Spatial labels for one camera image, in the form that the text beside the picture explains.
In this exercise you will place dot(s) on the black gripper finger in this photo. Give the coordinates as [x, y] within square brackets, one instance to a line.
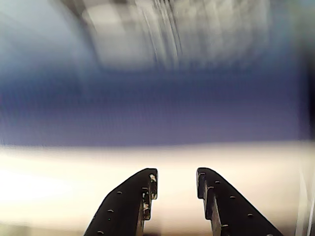
[123, 209]
[233, 211]

